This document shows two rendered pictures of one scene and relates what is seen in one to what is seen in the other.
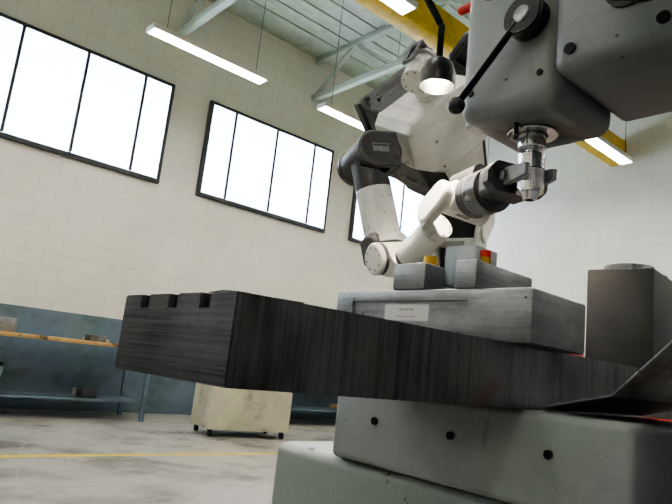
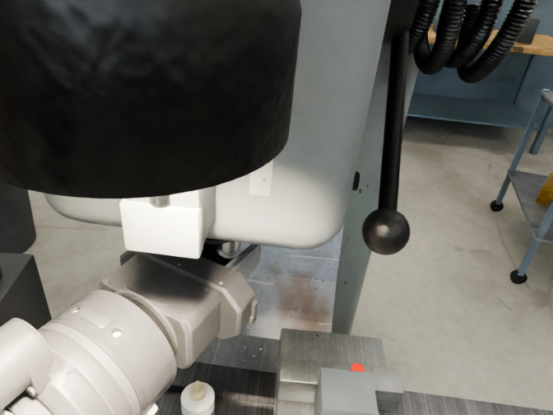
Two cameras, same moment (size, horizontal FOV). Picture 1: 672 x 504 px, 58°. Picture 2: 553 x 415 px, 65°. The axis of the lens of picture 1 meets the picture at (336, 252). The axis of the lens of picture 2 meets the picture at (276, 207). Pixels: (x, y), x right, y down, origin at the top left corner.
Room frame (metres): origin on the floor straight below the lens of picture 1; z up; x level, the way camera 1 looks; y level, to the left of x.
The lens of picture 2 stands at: (1.18, -0.07, 1.49)
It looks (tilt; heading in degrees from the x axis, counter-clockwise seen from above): 33 degrees down; 223
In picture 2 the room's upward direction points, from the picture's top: 6 degrees clockwise
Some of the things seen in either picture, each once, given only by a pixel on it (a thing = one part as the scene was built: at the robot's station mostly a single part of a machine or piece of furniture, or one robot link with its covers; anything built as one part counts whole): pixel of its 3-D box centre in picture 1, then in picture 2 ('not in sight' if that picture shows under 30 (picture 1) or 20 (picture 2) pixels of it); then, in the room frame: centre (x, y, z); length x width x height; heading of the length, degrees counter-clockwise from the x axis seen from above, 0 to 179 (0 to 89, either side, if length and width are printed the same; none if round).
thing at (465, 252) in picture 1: (470, 269); (343, 406); (0.90, -0.20, 1.04); 0.06 x 0.05 x 0.06; 133
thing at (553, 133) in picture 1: (532, 133); not in sight; (1.00, -0.32, 1.31); 0.09 x 0.09 x 0.01
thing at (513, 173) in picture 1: (514, 171); (243, 271); (0.99, -0.29, 1.23); 0.06 x 0.02 x 0.03; 19
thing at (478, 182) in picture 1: (498, 188); (145, 325); (1.08, -0.29, 1.23); 0.13 x 0.12 x 0.10; 109
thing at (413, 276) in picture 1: (439, 284); not in sight; (0.94, -0.17, 1.02); 0.15 x 0.06 x 0.04; 133
